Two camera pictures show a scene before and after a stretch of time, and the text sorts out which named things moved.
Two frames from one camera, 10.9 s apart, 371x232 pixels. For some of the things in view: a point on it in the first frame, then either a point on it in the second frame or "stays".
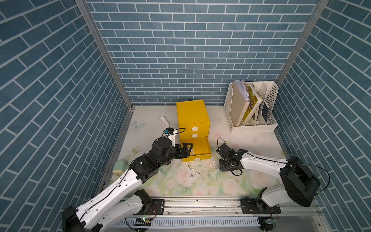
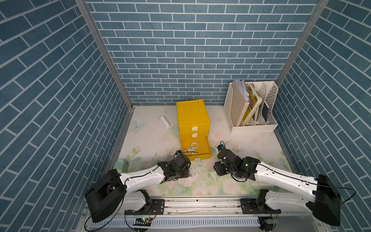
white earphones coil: [192, 151] -> [192, 143]
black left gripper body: [178, 154] -> [184, 173]
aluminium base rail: [226, 214] stays
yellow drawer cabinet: [194, 127] stays
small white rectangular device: [164, 121] stays
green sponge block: [120, 167] stays
